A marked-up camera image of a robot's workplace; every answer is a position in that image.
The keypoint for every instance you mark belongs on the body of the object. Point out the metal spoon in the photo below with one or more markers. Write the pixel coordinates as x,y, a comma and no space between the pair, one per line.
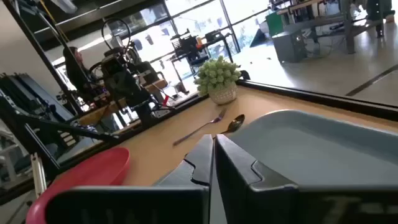
235,123

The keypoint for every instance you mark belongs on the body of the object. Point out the black desk with equipment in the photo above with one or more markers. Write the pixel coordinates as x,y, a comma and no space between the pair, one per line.
189,46

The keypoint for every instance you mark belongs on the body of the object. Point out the silver frame strut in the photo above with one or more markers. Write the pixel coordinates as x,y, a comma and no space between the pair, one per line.
38,174

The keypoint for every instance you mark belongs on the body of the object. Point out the blue plastic tray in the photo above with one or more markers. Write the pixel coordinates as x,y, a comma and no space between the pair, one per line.
311,149

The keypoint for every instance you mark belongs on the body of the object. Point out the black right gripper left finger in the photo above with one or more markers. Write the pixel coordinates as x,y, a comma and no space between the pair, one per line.
189,174

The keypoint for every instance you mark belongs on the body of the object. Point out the red plastic plate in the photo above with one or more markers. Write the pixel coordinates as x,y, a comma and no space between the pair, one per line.
99,169

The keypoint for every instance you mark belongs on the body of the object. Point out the green plant in white pot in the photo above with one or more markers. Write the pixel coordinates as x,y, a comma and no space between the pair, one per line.
217,77

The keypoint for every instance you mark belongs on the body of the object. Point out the seated person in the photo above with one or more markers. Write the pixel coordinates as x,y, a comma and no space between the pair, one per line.
76,74

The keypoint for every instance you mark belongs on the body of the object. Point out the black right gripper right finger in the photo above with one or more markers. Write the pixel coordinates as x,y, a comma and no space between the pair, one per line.
242,174

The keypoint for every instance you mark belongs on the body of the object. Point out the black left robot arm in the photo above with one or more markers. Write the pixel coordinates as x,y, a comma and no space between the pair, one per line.
140,105

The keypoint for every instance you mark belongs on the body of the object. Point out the metal fork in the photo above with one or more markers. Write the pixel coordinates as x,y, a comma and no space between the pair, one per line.
199,128

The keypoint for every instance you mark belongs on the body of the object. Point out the grey cabinet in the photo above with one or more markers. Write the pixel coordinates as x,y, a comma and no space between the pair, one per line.
289,46

